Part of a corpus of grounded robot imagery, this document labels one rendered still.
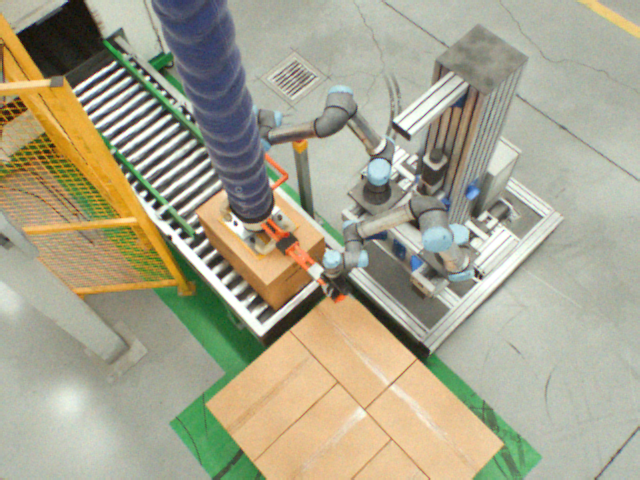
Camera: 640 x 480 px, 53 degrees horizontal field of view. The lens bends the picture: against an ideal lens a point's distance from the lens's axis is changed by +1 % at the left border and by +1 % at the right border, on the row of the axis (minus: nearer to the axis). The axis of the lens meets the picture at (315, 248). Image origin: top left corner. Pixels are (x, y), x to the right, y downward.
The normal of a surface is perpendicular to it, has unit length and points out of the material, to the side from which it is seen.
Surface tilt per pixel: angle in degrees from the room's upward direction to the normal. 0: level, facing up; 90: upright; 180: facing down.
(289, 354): 0
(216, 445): 0
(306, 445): 0
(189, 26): 73
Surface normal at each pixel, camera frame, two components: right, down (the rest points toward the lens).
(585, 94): -0.05, -0.42
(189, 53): -0.25, 0.78
